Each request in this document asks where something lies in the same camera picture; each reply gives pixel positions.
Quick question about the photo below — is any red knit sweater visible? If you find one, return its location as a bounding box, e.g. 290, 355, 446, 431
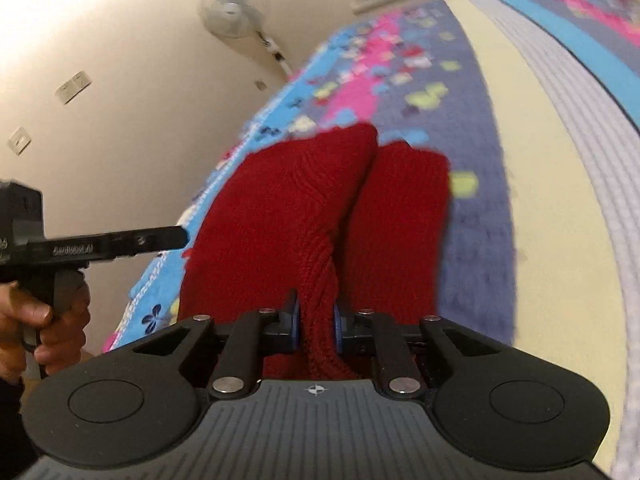
179, 124, 450, 380

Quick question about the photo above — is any person left hand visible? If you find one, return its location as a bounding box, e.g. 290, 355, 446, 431
1, 281, 90, 385

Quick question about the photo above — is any white standing fan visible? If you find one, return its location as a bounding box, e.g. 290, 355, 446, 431
198, 0, 294, 79

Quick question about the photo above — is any floral striped bed blanket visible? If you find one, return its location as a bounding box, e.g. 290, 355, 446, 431
102, 0, 640, 480

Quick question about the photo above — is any white wall outlet plate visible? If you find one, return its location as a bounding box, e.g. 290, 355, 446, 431
8, 127, 32, 156

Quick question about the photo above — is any white wall switch plate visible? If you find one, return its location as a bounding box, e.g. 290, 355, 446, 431
55, 70, 92, 105

